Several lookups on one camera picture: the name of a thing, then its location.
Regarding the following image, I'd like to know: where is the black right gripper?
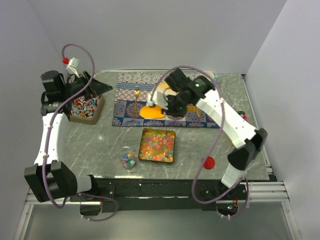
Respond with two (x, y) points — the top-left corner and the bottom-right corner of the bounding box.
(161, 92), (190, 119)

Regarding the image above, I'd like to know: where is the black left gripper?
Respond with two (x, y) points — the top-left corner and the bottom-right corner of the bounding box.
(61, 71), (113, 101)

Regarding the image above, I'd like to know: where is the yellow plastic scoop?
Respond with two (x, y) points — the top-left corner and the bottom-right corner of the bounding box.
(139, 104), (197, 120)

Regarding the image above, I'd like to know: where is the square tin of translucent candies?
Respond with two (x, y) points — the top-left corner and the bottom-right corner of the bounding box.
(138, 128), (176, 165)

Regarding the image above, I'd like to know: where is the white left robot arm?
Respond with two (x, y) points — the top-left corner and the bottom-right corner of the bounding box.
(24, 70), (100, 203)

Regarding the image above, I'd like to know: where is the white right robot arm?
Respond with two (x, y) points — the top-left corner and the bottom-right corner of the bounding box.
(148, 67), (268, 200)

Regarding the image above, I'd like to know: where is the brown box of wrapped candies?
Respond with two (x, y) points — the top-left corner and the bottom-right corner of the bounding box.
(69, 95), (105, 125)

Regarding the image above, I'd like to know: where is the gold tin of opaque candies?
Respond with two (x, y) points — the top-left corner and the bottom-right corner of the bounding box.
(237, 110), (249, 122)

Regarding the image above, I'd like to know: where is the gold knife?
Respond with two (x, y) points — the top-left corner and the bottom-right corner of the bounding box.
(195, 107), (201, 118)

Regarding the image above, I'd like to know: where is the cream and orange plate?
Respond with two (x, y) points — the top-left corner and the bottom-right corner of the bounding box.
(152, 82), (178, 101)

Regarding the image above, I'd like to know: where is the patterned placemat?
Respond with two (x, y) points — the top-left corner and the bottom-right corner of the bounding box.
(112, 72), (219, 129)

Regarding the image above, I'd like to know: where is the gold fork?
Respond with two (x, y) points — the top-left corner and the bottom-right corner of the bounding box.
(132, 86), (140, 117)

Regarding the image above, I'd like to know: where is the light blue mug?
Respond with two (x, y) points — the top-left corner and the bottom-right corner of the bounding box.
(204, 70), (220, 83)

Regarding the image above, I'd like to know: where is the red jar lid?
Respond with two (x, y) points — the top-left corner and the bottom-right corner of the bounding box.
(203, 156), (216, 170)

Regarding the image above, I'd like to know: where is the clear glass jar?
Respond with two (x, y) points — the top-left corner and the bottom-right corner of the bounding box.
(118, 146), (137, 170)

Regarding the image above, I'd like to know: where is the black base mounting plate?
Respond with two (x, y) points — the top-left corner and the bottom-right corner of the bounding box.
(68, 174), (249, 214)

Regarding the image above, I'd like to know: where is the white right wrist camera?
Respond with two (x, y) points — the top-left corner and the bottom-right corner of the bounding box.
(146, 86), (170, 110)

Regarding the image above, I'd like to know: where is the aluminium frame rail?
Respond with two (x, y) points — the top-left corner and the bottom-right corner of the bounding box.
(24, 182), (290, 205)

